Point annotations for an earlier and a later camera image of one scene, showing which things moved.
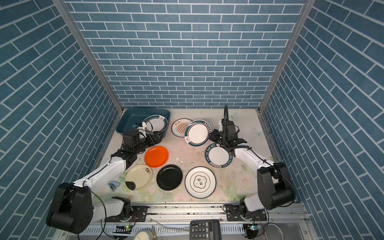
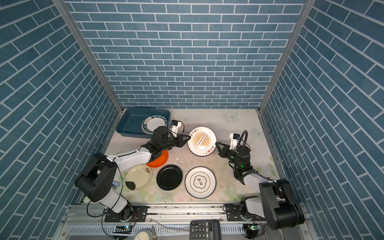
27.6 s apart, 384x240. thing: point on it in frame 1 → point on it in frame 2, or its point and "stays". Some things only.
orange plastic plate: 156,156 stays
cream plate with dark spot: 138,176 stays
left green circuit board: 126,229 stays
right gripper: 213,138 → 223,153
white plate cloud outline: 200,182 stays
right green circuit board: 254,226 stays
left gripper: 157,140 → 180,141
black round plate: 169,177 stays
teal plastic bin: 129,117 stays
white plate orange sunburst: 179,126 → 202,142
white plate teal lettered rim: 218,157 → 151,122
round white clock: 143,234 stays
